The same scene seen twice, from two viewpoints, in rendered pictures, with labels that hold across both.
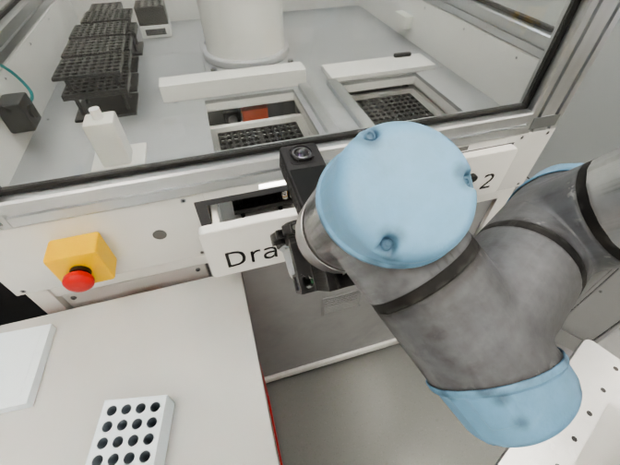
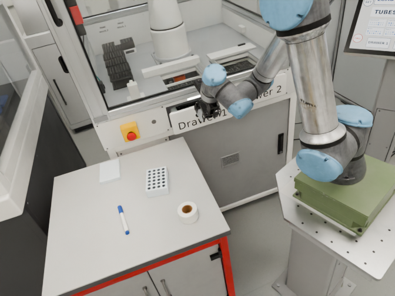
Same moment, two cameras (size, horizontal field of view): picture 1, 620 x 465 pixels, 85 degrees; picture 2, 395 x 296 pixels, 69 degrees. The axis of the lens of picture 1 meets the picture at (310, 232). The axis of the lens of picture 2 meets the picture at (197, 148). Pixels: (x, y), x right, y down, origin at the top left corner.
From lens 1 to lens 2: 0.79 m
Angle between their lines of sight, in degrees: 9
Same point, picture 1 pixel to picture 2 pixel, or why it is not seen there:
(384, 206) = (210, 75)
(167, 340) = (160, 158)
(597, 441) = not seen: hidden behind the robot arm
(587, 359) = not seen: hidden behind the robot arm
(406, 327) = (220, 97)
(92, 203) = (134, 109)
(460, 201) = (223, 73)
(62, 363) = (126, 168)
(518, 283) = (239, 87)
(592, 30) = not seen: hidden behind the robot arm
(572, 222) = (252, 78)
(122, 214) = (143, 113)
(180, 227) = (160, 118)
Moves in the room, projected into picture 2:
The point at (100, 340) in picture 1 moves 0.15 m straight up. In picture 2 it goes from (136, 161) to (126, 135)
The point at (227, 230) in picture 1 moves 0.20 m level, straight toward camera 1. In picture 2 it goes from (178, 113) to (195, 136)
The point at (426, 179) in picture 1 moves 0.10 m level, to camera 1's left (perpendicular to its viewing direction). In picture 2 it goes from (217, 70) to (186, 75)
